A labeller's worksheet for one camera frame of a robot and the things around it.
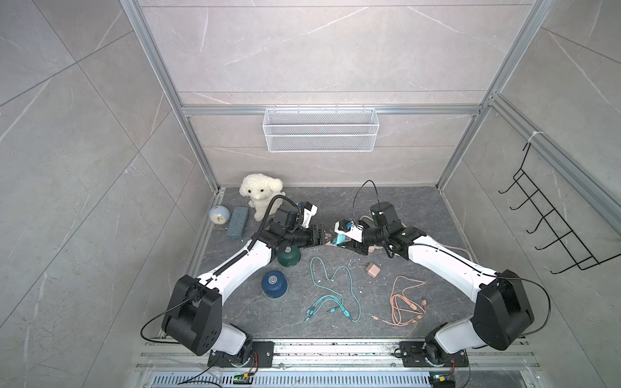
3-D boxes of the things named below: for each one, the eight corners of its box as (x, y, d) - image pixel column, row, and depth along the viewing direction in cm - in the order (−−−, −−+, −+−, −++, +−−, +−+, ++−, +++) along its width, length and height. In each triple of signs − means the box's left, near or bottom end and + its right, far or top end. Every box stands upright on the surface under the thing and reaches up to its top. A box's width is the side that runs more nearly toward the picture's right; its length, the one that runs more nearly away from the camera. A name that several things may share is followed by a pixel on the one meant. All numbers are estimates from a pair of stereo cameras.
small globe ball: (214, 226, 107) (208, 215, 101) (218, 216, 111) (212, 204, 104) (231, 226, 107) (225, 215, 101) (233, 216, 111) (228, 204, 104)
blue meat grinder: (266, 303, 86) (260, 292, 77) (268, 283, 90) (263, 270, 81) (286, 303, 86) (283, 292, 77) (288, 283, 90) (285, 270, 81)
